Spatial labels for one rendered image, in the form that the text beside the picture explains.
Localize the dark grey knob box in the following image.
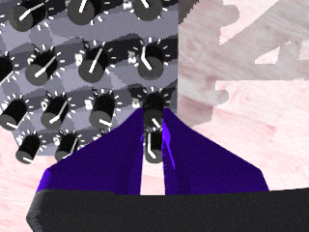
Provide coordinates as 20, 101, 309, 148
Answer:
0, 0, 179, 164

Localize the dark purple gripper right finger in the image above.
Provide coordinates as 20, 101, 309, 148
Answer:
162, 107, 269, 194

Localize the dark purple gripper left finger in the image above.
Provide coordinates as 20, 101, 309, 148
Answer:
36, 107, 144, 194

